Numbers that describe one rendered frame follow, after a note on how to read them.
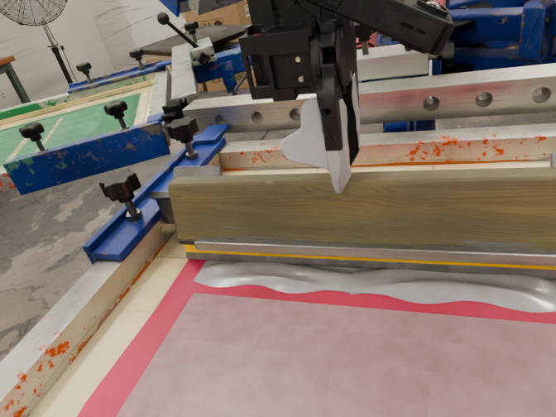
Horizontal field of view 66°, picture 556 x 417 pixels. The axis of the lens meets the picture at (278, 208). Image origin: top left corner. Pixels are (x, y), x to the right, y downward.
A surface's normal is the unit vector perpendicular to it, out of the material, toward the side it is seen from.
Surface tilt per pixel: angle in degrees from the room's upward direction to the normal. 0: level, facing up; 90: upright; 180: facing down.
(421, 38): 90
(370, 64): 90
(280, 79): 90
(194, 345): 0
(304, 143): 81
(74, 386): 0
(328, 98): 75
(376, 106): 90
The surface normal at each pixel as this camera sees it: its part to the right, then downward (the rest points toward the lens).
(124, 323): -0.20, -0.83
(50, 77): 0.93, 0.00
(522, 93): -0.30, 0.57
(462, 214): -0.34, 0.33
